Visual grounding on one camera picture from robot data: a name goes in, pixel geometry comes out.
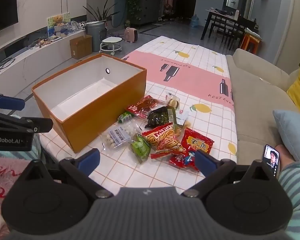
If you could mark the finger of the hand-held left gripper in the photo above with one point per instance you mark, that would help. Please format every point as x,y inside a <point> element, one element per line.
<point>22,125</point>
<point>8,103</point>

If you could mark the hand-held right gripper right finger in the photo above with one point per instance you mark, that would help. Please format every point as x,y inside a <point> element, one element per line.
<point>202,161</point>

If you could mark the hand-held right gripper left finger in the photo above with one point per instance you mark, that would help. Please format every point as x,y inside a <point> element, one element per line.
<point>91,158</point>

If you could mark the red cartoon snack packet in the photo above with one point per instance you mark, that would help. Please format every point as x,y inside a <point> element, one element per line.
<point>195,142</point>

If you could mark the orange cardboard storage box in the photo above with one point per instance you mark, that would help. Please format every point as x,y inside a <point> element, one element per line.
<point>95,125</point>

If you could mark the clear packet of white balls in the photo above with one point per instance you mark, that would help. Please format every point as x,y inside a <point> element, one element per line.
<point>117,136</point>

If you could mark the red yellow snack-stick packet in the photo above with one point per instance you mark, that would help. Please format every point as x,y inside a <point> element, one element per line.
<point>165,138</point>

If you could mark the green bean snack packet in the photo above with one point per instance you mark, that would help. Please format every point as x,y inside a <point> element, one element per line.
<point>140,148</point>

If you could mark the white sachet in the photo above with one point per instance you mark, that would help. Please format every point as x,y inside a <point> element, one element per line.
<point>183,115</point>

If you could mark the small green snack packet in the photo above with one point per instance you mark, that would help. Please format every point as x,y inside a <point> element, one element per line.
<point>125,117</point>

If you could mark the black and green snack packet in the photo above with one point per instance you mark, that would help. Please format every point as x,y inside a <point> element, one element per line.
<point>160,116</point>

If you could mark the small clear round-snack packet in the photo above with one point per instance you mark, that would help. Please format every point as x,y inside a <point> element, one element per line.
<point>172,102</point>

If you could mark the spicy snack packet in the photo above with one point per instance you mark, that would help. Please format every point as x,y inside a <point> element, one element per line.
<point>145,105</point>

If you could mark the pink fluffy blanket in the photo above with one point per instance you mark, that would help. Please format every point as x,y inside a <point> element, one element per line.
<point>5,170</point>

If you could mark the white television console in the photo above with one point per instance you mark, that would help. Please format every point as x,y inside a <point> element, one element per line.
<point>40,57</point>

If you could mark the smartphone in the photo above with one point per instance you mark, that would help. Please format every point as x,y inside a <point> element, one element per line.
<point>271,158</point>

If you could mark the small brown toy figures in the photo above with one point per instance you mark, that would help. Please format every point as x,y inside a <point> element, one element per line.
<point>43,42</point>

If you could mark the printed lemon and bottle tablecloth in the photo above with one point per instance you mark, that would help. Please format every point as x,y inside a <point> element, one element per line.
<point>190,80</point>

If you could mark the beige sofa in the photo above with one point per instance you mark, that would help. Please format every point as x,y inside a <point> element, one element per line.
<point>255,92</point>

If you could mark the brown cardboard box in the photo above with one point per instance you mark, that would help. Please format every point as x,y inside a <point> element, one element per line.
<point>81,47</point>

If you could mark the teddy bear picture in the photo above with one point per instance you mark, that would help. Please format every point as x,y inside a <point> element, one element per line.
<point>58,22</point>

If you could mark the light blue cushion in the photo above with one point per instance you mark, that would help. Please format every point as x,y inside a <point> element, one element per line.
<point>295,130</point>

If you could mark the person's right striped pajama leg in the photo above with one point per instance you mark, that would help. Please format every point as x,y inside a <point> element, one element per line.
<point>297,187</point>

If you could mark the pile of small toys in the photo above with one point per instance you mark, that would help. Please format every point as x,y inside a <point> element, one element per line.
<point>75,26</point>

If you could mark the grey round bin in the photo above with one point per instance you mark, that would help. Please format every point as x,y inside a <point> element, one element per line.
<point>95,33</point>

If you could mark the white round wheeled stool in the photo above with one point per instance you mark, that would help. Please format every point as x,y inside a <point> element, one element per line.
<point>111,40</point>

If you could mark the orange stool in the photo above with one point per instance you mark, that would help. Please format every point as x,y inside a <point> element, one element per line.
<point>250,42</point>

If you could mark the long-leaf potted plant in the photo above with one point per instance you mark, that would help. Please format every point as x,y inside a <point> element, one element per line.
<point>100,12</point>

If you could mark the dark dining chair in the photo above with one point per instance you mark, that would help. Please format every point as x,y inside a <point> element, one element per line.
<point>233,33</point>

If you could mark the blue water bottle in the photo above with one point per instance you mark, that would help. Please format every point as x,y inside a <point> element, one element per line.
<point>194,21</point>

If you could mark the dark dining table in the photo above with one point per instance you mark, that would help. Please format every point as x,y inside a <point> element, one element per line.
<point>222,15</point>

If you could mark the white bottle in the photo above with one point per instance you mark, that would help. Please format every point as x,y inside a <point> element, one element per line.
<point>237,15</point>

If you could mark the dark drawer cabinet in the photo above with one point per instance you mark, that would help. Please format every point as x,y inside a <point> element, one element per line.
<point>150,7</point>

